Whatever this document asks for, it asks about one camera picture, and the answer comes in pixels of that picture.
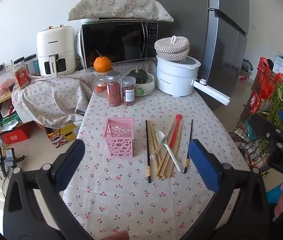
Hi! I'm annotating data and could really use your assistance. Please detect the colourful cardboard box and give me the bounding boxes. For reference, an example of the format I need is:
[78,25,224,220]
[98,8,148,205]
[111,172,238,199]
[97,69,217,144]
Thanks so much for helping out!
[46,122,80,147]

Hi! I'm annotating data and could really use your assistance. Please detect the blue object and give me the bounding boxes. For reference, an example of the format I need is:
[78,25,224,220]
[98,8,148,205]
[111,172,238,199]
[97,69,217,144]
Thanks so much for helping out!
[266,183,283,205]

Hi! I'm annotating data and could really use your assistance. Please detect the blue and white box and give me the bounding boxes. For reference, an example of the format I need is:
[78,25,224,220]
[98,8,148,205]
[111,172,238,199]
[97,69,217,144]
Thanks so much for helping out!
[273,52,283,75]

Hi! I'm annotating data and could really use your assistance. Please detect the person's right hand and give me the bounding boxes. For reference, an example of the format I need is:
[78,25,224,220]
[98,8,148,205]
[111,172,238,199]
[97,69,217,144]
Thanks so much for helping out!
[273,177,283,222]

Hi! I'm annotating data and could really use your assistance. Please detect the jar of red berries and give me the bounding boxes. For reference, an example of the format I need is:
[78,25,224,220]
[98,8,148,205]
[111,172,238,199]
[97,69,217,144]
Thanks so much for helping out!
[106,71,121,107]

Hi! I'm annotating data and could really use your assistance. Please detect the white plastic spoon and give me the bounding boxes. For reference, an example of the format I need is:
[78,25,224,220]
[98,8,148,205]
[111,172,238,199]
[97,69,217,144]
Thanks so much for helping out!
[156,130,183,172]

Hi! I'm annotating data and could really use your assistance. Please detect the brown cardboard box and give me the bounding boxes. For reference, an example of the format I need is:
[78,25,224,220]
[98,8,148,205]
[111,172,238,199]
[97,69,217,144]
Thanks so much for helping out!
[239,69,252,82]

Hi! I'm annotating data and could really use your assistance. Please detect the woven lidded basket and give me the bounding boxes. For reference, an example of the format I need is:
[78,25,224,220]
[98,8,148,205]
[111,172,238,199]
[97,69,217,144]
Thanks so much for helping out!
[154,35,190,62]

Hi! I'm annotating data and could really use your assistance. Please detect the cherry print tablecloth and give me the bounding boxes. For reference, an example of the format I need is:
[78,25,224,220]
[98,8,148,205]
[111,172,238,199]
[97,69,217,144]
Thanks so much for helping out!
[64,59,251,240]

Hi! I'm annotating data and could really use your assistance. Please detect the small metal spoon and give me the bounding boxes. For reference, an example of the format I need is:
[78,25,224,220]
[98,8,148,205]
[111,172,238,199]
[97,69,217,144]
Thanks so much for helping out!
[150,129,172,159]

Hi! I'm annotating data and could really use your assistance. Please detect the labelled clear plastic jar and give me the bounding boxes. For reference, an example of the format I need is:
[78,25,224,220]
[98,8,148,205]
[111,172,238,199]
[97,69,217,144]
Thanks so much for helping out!
[121,76,137,106]

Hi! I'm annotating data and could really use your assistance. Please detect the red labelled glass jar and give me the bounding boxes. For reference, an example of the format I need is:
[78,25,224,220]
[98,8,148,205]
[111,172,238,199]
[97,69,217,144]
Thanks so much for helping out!
[12,64,31,90]

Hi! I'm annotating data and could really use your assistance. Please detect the dark green pumpkin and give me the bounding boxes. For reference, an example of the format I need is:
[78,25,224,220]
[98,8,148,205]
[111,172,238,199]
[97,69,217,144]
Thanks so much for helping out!
[125,69,148,84]

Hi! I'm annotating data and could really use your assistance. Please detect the clear black lid container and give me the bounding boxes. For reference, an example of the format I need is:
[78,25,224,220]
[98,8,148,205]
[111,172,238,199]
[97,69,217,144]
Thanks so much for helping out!
[13,57,26,68]
[24,54,40,76]

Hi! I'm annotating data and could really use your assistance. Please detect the black microwave oven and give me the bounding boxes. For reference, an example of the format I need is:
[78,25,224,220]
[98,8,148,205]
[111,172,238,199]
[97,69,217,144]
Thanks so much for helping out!
[80,20,158,69]

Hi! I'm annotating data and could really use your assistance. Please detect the grey refrigerator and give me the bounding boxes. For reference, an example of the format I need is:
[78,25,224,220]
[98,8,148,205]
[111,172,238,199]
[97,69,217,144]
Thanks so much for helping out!
[154,0,249,111]

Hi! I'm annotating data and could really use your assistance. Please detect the orange fruit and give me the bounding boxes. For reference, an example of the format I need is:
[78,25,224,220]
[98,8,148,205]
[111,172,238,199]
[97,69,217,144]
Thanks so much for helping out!
[93,50,112,72]

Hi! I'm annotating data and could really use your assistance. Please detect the red plastic bag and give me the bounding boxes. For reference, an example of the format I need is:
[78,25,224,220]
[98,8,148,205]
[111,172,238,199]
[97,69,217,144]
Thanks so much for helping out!
[252,56,283,99]

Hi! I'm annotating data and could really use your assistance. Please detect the pink perforated utensil holder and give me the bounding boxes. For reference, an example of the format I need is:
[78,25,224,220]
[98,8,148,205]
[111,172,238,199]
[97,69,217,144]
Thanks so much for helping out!
[103,117,135,158]

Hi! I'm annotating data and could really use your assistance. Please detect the black wire rack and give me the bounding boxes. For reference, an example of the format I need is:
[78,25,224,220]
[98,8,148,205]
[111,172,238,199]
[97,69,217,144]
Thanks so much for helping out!
[232,69,283,178]

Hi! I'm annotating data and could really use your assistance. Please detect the wooden chopstick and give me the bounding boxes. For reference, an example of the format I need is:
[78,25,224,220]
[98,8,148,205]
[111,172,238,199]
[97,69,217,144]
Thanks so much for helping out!
[149,121,160,179]
[156,140,169,175]
[160,127,181,179]
[152,121,164,179]
[164,123,183,180]

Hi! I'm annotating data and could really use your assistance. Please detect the white air fryer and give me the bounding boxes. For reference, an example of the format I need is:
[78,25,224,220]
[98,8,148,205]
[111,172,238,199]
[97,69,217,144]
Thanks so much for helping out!
[37,24,76,77]

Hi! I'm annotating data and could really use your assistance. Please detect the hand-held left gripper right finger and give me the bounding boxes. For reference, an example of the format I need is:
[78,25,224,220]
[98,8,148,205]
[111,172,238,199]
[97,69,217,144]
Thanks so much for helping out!
[189,139,275,240]

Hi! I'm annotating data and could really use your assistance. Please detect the floral cloth cover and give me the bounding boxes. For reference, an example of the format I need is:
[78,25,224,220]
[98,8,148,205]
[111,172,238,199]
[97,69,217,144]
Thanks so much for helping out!
[68,0,174,22]

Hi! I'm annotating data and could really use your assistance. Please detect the red plastic spoon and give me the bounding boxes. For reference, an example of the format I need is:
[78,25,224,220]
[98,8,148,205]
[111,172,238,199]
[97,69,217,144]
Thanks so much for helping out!
[169,114,183,152]

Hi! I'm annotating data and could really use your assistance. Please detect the small flower print cloth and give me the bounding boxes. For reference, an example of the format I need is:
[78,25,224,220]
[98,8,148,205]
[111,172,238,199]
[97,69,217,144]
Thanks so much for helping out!
[11,72,93,130]

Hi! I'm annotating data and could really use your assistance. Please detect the clear glass jar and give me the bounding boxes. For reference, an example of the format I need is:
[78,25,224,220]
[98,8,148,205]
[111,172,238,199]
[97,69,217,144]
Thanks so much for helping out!
[92,70,112,98]

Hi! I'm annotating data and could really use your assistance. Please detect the white electric cooking pot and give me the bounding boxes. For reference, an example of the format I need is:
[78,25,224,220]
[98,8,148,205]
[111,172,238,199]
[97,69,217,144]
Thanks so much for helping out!
[156,54,231,106]

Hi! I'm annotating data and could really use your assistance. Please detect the white bowl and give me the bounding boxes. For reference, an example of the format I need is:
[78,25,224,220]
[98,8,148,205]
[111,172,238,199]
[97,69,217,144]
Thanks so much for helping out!
[134,72,156,88]

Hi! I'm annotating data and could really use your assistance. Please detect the black chopstick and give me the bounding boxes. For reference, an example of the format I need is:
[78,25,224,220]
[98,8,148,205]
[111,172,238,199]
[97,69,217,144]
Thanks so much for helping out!
[145,120,152,183]
[184,119,194,174]

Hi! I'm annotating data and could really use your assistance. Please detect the green long beans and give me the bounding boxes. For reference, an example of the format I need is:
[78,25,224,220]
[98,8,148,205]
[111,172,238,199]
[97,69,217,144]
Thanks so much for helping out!
[267,82,283,125]

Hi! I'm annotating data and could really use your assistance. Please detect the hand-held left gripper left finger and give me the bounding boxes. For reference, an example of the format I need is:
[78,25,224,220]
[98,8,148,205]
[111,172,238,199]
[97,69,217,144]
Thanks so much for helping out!
[3,139,93,240]

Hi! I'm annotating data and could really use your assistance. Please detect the red box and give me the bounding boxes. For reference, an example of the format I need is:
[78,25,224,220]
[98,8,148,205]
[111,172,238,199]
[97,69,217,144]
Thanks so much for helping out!
[1,124,31,145]

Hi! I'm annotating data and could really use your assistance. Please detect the white dish with green handle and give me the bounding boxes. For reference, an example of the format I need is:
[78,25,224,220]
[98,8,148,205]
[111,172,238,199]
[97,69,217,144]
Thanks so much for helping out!
[134,81,156,97]

